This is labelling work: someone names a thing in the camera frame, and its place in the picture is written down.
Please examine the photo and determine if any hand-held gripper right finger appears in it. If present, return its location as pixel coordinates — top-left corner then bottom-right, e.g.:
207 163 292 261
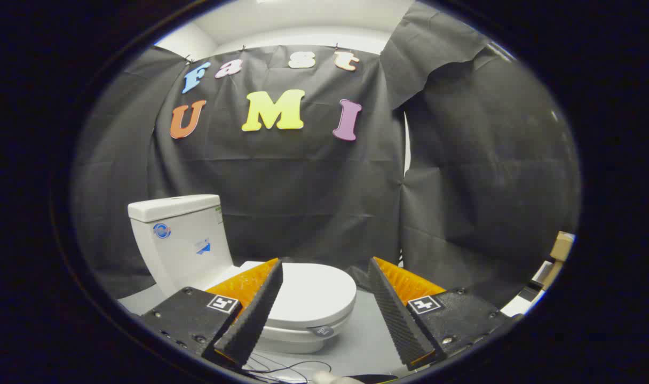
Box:
351 257 524 372

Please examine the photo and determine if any white cistern cover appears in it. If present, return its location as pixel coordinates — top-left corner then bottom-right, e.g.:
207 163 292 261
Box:
128 194 221 223

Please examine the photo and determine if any white toilet seat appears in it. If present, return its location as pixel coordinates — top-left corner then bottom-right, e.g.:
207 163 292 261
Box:
262 312 354 342

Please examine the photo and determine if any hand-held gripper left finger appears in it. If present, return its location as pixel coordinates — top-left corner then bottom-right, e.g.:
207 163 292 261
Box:
139 258 284 369

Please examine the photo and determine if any cardboard box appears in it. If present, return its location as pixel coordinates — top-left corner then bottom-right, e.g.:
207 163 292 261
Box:
550 232 575 262

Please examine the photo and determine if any white toilet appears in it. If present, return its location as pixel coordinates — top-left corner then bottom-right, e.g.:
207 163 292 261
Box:
128 194 357 354

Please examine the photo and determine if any thin black cable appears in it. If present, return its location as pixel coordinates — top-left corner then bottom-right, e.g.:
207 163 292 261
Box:
243 352 333 383

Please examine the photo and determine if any white toilet lid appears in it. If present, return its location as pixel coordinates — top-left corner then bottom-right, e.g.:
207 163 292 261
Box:
240 261 357 332

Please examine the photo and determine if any black backdrop cloth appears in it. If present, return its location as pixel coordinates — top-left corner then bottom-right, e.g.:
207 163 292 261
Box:
71 3 581 310

